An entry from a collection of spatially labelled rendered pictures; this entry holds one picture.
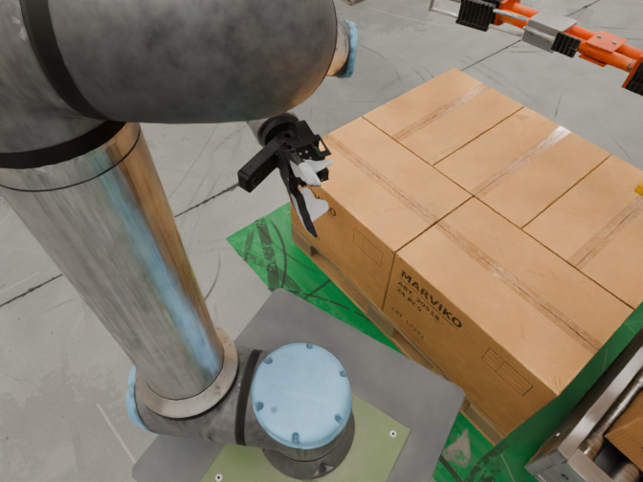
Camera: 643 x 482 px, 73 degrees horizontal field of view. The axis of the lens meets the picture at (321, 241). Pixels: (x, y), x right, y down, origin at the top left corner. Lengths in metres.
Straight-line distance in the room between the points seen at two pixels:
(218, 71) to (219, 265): 1.88
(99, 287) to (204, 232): 1.82
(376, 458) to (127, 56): 0.83
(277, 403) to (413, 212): 1.03
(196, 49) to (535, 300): 1.33
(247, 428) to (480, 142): 1.49
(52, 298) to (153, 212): 1.91
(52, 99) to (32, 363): 1.92
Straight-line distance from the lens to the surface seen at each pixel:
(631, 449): 1.34
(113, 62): 0.24
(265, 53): 0.26
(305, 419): 0.67
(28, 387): 2.12
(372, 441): 0.94
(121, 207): 0.36
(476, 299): 1.40
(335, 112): 2.87
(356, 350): 1.03
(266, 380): 0.68
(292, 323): 1.06
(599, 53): 0.99
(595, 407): 1.31
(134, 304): 0.45
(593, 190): 1.88
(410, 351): 1.85
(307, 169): 0.69
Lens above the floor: 1.69
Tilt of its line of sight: 52 degrees down
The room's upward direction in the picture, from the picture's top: straight up
